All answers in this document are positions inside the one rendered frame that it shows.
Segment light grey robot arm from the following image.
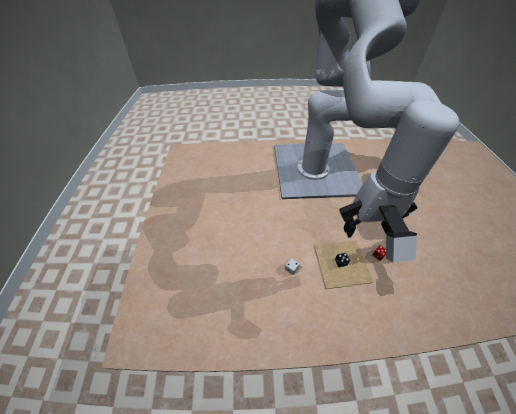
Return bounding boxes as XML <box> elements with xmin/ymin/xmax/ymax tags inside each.
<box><xmin>298</xmin><ymin>0</ymin><xmax>459</xmax><ymax>263</ymax></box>

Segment red die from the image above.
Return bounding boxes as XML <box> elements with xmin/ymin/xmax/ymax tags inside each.
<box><xmin>372</xmin><ymin>245</ymin><xmax>386</xmax><ymax>261</ymax></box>

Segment tan mat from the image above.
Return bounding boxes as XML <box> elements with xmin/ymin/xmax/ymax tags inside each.
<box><xmin>314</xmin><ymin>240</ymin><xmax>373</xmax><ymax>289</ymax></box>

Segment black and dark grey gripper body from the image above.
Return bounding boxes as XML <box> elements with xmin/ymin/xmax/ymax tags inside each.
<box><xmin>353</xmin><ymin>171</ymin><xmax>420</xmax><ymax>222</ymax></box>

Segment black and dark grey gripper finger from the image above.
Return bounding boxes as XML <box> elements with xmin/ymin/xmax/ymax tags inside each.
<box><xmin>381</xmin><ymin>202</ymin><xmax>418</xmax><ymax>234</ymax></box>
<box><xmin>339</xmin><ymin>200</ymin><xmax>362</xmax><ymax>238</ymax></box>

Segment grey die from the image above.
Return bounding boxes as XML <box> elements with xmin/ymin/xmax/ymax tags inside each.
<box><xmin>285</xmin><ymin>258</ymin><xmax>300</xmax><ymax>275</ymax></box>

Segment black die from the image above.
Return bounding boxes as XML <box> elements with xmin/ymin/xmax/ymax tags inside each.
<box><xmin>335</xmin><ymin>253</ymin><xmax>350</xmax><ymax>267</ymax></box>

